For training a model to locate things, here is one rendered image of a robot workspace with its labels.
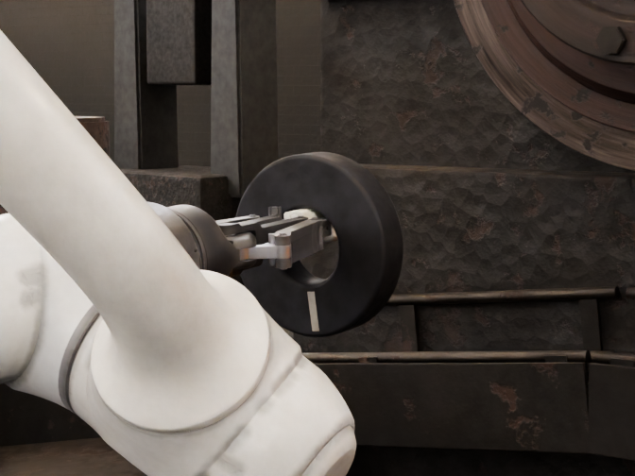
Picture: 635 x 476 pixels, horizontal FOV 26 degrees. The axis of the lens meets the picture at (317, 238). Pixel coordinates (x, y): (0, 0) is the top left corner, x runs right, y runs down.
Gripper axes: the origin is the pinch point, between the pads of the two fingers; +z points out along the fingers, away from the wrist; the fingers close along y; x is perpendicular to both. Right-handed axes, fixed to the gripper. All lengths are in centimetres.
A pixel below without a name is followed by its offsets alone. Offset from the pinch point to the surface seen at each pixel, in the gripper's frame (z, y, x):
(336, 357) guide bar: 21.9, -12.5, -17.4
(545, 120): 23.0, 10.7, 7.3
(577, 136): 22.9, 13.9, 5.9
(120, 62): 448, -419, 6
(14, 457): -2.9, -34.5, -24.5
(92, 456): -0.3, -26.6, -23.9
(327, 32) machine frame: 38.8, -23.5, 16.1
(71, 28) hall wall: 636, -630, 27
